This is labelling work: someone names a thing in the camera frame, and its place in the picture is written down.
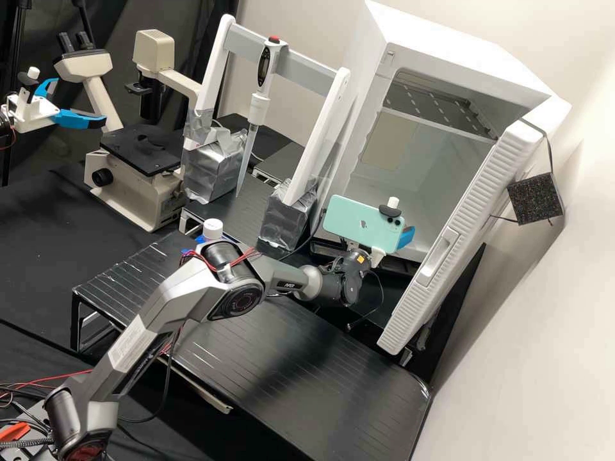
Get left phone holder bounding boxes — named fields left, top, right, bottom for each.
left=18, top=67, right=41, bottom=105

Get red wire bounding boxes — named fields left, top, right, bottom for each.
left=0, top=376, right=93, bottom=400

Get black cable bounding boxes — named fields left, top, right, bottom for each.
left=345, top=268, right=386, bottom=331

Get white incubator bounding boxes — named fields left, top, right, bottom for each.
left=307, top=0, right=573, bottom=272

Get small bottle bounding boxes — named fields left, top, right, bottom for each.
left=201, top=218, right=226, bottom=246

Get right wrist camera phone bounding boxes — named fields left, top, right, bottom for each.
left=322, top=193, right=408, bottom=255

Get white pipette stand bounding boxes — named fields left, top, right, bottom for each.
left=181, top=13, right=357, bottom=252

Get pipette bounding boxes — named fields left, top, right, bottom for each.
left=234, top=36, right=290, bottom=198

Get incubator door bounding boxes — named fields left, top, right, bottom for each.
left=376, top=117, right=566, bottom=357

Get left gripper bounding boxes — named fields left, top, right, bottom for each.
left=6, top=77, right=108, bottom=134

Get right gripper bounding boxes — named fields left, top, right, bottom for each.
left=370, top=227, right=418, bottom=266

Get cream microscope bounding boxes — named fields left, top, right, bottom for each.
left=53, top=28, right=204, bottom=234

